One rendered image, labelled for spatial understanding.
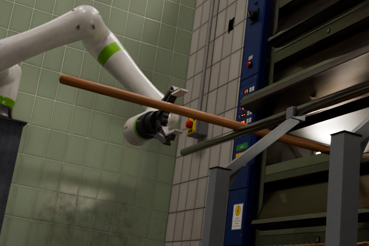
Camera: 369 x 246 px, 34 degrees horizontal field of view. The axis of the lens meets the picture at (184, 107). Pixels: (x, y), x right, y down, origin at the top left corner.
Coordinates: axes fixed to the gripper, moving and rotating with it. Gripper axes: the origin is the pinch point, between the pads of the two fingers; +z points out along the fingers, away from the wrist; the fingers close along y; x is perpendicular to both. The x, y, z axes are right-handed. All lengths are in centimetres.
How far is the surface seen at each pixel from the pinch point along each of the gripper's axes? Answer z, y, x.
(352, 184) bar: 84, 34, 3
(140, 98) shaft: 1.8, 0.1, 14.7
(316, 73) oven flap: 15.0, -20.5, -41.0
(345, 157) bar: 84, 29, 5
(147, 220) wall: -125, 20, -47
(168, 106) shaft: 1.7, 0.3, 5.1
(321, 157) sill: 1, 3, -56
